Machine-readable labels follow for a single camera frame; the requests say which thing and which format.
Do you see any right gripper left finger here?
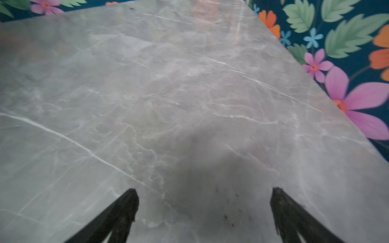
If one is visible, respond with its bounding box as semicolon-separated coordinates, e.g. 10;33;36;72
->
66;188;139;243

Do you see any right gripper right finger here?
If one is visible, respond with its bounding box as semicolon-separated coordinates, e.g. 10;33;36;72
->
270;187;343;243

